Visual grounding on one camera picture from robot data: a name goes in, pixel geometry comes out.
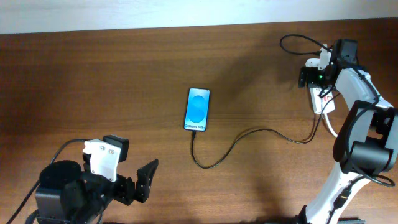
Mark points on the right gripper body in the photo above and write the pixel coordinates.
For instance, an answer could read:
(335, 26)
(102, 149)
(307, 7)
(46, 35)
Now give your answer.
(306, 76)

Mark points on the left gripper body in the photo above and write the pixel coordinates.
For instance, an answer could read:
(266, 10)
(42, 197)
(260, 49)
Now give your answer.
(126, 190)

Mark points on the blue Samsung smartphone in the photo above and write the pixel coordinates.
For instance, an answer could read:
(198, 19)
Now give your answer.
(196, 115)

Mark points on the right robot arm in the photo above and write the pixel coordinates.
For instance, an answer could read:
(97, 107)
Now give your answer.
(366, 145)

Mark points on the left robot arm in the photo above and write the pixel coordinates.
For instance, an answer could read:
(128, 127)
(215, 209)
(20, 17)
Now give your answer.
(70, 193)

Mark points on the white power strip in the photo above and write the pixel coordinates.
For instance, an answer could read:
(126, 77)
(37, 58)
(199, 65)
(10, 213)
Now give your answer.
(321, 105)

